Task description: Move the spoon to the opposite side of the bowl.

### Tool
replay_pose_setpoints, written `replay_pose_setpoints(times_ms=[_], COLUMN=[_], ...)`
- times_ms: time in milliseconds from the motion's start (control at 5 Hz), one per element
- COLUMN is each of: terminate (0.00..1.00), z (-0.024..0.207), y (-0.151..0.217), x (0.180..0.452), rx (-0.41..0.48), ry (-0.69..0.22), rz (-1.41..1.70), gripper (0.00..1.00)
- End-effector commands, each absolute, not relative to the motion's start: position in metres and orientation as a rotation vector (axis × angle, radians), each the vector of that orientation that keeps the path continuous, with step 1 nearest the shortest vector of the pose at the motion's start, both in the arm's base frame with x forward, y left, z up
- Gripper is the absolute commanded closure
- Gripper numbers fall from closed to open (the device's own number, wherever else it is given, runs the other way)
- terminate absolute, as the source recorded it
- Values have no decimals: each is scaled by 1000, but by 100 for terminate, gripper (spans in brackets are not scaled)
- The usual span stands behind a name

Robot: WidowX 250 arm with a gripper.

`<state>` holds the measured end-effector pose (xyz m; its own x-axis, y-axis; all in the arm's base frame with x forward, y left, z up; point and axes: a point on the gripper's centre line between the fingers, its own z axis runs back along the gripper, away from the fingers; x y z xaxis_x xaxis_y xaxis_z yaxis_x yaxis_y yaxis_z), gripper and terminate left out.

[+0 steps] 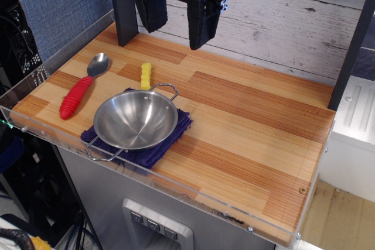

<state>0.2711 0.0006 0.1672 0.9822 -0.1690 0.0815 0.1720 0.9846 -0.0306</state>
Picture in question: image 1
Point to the red handled metal spoon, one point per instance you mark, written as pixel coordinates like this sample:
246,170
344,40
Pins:
98,66

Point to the yellow ridged plastic piece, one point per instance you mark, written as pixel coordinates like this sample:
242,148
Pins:
146,76

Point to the purple folded cloth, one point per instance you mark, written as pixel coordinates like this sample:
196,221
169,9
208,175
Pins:
148,157

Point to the black plastic crate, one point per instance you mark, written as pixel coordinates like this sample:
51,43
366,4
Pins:
19,54

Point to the clear acrylic table guard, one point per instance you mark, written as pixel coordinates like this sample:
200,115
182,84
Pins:
239,177

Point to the silver button control panel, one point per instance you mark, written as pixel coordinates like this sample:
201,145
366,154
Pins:
149,229

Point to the white metal side cabinet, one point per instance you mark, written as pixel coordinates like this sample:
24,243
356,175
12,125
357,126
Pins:
348,159

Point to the yellow tape piece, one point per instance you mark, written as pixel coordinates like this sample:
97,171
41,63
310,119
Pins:
40,244

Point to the dark left frame post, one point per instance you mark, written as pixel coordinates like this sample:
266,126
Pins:
125,20

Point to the dark frame post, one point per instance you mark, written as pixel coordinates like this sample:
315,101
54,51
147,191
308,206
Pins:
353,50
125,20

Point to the stainless steel two-handled bowl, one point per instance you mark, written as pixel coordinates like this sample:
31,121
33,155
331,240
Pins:
135,120

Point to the dark right frame post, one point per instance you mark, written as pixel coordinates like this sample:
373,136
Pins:
353,50

